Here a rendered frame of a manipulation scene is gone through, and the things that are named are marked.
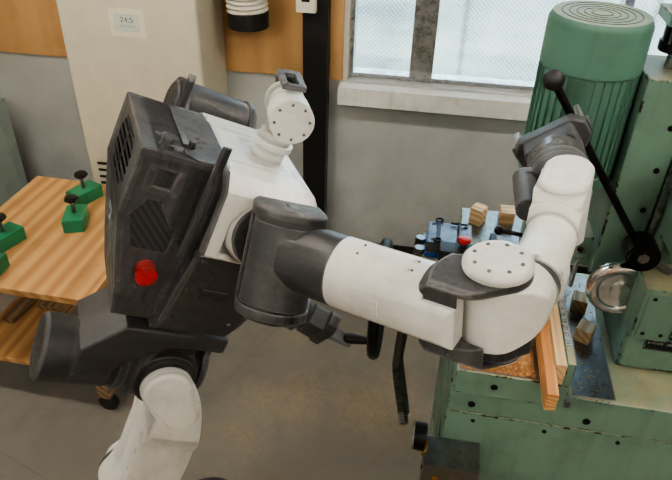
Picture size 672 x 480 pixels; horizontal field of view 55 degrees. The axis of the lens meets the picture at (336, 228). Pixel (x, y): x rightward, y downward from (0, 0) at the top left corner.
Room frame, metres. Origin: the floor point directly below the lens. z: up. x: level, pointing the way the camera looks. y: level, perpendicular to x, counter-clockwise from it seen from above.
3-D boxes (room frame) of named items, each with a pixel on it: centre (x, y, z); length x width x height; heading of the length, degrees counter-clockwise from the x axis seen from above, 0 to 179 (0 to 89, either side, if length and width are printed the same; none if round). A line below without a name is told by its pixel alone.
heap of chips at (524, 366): (0.92, -0.32, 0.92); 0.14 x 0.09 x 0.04; 81
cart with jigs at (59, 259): (1.84, 0.96, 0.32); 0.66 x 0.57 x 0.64; 170
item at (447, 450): (0.91, -0.27, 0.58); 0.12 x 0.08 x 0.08; 81
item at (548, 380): (1.06, -0.43, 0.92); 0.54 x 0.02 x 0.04; 171
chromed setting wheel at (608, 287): (1.00, -0.56, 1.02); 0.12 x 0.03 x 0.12; 81
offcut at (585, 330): (1.09, -0.57, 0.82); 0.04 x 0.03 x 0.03; 144
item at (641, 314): (0.96, -0.60, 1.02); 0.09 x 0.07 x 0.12; 171
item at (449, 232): (1.18, -0.25, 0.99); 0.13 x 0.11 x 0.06; 171
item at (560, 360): (1.15, -0.47, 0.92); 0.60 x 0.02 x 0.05; 171
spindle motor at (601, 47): (1.14, -0.45, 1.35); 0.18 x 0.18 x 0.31
